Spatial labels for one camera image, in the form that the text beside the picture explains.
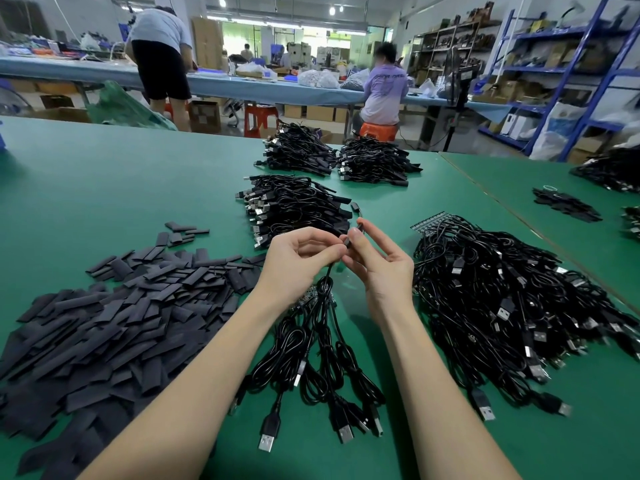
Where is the person's left hand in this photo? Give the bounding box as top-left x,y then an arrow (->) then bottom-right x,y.
250,227 -> 350,318

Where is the person's right hand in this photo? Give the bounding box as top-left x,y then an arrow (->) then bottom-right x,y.
340,217 -> 416,331

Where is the heap of finished black cables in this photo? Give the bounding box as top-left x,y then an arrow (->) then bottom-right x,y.
236,175 -> 362,250

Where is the joined bunch of black cables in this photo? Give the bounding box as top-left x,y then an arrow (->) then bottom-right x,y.
228,269 -> 388,455

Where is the bundle of black cables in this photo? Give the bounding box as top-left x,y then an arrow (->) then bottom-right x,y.
254,121 -> 339,178
335,135 -> 424,188

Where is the large pile of black cables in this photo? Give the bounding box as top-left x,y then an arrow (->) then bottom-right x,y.
412,217 -> 640,424

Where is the small bundle of cables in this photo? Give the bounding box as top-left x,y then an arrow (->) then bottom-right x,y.
532,187 -> 604,224

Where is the pile of black sleeve strips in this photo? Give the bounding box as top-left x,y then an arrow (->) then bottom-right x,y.
0,221 -> 269,480

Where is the huge heap of black cables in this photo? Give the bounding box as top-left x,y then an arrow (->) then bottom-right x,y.
570,145 -> 640,194

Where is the person's right forearm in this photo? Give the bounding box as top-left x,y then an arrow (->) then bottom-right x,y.
378,313 -> 523,480

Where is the person's left forearm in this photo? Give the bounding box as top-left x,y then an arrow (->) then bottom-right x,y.
78,295 -> 291,480

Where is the orange plastic stool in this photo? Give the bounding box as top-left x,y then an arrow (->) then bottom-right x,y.
360,121 -> 400,143

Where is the red plastic stool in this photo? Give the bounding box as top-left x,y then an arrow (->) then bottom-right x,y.
244,103 -> 281,139

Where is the small upright cardboard box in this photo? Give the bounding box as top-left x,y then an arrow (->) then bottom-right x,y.
189,99 -> 222,135

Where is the black tripod stand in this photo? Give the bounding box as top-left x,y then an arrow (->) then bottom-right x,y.
425,49 -> 481,153

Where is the white plastic bag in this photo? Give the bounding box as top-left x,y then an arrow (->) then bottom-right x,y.
528,103 -> 591,162

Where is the green plastic bag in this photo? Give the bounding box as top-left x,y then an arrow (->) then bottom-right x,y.
85,81 -> 178,131

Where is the dark storage shelf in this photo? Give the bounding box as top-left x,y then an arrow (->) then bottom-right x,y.
408,3 -> 497,89

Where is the open cardboard box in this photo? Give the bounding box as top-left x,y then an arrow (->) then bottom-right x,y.
22,107 -> 91,124

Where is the blue metal shelving rack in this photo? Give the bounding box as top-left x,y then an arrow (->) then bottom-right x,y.
478,0 -> 640,163

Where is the long blue work table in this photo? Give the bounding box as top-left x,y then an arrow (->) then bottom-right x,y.
0,57 -> 511,118

